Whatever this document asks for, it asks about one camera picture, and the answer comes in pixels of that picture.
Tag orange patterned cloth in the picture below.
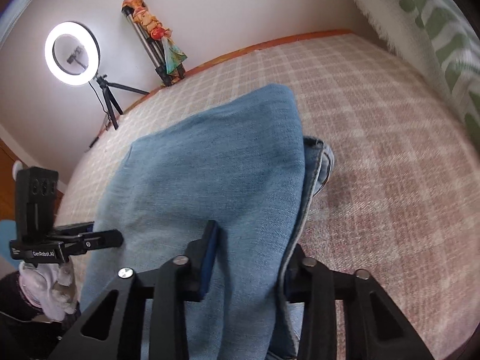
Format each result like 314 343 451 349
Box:
121 0 187 73

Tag white led ring light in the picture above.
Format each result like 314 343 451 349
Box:
44 21 100 86

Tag folded silver tripod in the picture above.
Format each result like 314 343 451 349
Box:
121 7 185 86

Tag light blue denim pants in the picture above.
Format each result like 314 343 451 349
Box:
80 84 335 359

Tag green white patterned pillow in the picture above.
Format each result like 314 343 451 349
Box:
354 0 479 146

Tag black mini tripod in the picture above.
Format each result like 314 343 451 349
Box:
94 74 148 130

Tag beige checkered bed blanket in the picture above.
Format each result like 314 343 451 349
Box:
56 33 479 359

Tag left hand white glove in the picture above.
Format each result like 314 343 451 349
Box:
19 262 78 322

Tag black power cable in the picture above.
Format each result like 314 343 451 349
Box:
88 82 112 149

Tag light blue chair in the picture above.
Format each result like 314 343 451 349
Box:
0 219 19 266

